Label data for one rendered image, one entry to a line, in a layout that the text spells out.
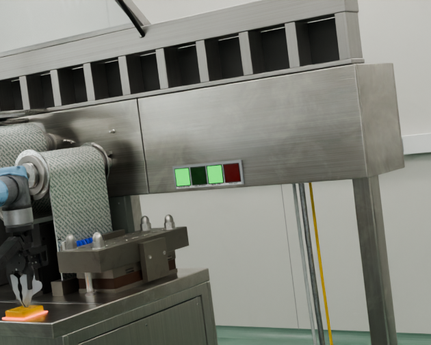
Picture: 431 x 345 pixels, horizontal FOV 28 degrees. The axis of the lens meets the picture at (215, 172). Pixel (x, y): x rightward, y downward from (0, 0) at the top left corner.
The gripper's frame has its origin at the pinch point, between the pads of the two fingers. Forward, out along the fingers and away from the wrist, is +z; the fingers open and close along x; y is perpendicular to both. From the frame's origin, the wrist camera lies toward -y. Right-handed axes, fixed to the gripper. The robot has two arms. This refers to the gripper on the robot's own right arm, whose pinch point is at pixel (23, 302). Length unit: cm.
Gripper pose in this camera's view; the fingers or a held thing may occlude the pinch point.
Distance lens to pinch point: 229.9
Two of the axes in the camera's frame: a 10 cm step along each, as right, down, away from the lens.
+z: 1.2, 9.9, 0.5
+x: -8.1, 0.7, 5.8
